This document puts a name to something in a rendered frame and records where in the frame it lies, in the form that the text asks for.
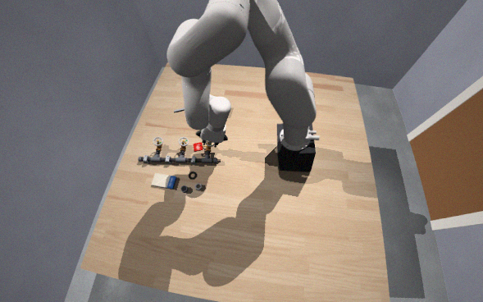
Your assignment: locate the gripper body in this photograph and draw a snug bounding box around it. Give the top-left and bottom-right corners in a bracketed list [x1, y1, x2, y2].
[200, 125, 226, 143]

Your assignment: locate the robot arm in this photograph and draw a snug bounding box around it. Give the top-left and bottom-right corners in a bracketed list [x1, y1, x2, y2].
[167, 0, 320, 151]

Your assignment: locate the grey pipe manifold with three valves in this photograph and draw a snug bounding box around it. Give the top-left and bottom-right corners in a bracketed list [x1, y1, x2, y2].
[138, 137, 217, 165]

